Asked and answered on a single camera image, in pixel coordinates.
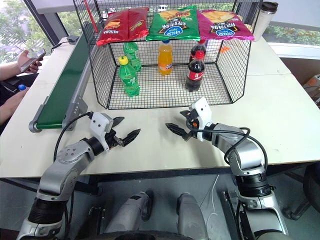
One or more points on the person left hand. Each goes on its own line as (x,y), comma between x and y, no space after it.
(25,58)

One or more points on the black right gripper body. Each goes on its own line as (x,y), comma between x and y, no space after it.
(192,125)

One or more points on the black smartphone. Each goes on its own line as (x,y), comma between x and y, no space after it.
(33,59)

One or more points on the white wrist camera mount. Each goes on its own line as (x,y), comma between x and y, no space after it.
(203,108)
(98,123)

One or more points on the black power adapter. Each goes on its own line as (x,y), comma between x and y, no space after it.
(73,39)

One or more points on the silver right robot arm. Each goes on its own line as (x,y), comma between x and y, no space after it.
(246,155)

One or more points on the grey robot leg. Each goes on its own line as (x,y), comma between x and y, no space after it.
(131,212)
(191,215)

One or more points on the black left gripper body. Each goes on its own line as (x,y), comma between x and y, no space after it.
(113,141)

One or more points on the cola bottle red cap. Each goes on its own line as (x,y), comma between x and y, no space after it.
(198,47)
(195,72)

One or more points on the red chips bag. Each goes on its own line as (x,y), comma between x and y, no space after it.
(113,28)
(137,23)

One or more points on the person left forearm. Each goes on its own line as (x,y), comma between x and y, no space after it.
(8,72)

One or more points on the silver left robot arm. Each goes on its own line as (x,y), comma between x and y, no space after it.
(67,160)

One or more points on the orange soda bottle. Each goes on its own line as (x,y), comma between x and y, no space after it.
(165,60)

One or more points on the green chips bag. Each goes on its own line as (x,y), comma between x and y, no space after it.
(172,26)

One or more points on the pink chips bag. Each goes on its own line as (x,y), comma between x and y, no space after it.
(222,26)

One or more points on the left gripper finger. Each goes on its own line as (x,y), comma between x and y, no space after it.
(118,122)
(131,137)

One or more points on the green conveyor belt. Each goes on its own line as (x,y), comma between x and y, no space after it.
(63,82)

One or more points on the cardboard box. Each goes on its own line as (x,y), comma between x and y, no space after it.
(312,86)

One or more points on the blue capped bottle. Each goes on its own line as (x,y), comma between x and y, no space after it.
(22,87)

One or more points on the person right hand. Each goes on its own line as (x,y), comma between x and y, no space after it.
(21,96)

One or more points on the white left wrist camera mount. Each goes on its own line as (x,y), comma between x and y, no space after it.
(98,123)

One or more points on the white tumbler dark lid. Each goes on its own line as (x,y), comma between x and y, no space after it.
(265,21)

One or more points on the green soda bottle yellow cap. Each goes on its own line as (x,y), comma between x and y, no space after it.
(128,80)

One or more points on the red rod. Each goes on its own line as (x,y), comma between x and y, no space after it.
(91,16)

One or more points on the small orange tag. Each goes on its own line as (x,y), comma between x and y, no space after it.
(224,49)

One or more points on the person right forearm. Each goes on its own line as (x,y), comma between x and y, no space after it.
(7,111)

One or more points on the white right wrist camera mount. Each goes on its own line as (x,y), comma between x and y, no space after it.
(203,108)

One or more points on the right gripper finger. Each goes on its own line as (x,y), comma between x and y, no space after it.
(187,113)
(176,128)

